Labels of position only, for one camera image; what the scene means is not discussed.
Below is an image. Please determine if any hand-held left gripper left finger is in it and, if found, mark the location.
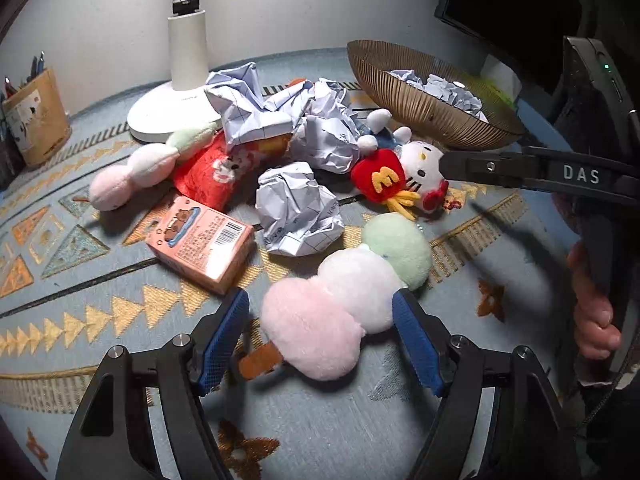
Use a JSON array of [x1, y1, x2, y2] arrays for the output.
[[54, 287, 251, 480]]

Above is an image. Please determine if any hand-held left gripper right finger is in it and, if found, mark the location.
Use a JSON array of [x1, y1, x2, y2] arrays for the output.
[[391, 289, 583, 480]]

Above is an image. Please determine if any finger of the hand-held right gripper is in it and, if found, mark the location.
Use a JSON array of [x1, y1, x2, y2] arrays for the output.
[[439, 146, 551, 191]]

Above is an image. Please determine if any white cat plush toy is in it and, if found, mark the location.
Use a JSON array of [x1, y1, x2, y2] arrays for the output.
[[350, 109, 451, 221]]

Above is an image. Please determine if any gold ribbed bowl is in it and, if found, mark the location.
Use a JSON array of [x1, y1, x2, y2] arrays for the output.
[[346, 40, 526, 151]]

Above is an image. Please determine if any paper ball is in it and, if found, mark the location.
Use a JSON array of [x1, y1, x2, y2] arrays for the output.
[[205, 62, 293, 147], [291, 114, 372, 174], [387, 69, 436, 96], [256, 161, 346, 256], [425, 75, 488, 122], [292, 79, 353, 121]]

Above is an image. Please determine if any pink white green dango plush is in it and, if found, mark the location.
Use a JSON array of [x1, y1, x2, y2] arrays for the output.
[[89, 122, 221, 211], [237, 212, 433, 381]]

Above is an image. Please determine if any person's right hand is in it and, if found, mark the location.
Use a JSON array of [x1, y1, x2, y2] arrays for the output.
[[567, 242, 623, 361]]

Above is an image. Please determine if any green packet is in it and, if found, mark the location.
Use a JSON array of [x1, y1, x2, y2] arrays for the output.
[[480, 72, 521, 107]]

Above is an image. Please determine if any pink carton box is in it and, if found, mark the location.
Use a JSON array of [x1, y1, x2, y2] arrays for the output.
[[146, 195, 255, 296]]

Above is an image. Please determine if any blue patterned mat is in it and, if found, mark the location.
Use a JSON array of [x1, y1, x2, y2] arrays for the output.
[[0, 47, 591, 480]]

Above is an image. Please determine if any black monitor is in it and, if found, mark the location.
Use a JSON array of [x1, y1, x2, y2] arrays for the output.
[[434, 0, 586, 96]]

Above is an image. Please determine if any red snack packet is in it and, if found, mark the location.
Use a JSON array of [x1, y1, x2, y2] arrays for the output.
[[172, 130, 291, 211]]

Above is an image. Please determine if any dark mesh pen cup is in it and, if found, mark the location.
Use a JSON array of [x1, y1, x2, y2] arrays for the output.
[[0, 105, 27, 191]]

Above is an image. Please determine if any beige pen holder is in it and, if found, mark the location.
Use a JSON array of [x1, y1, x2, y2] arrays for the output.
[[1, 67, 72, 168]]

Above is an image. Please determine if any white desk lamp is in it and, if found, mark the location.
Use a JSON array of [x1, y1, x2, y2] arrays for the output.
[[126, 0, 223, 143]]

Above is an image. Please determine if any bunch of pens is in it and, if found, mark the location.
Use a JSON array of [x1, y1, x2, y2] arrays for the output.
[[4, 51, 48, 97]]

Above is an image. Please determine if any black braided cable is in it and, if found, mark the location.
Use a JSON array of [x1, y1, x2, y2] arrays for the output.
[[577, 355, 628, 431]]

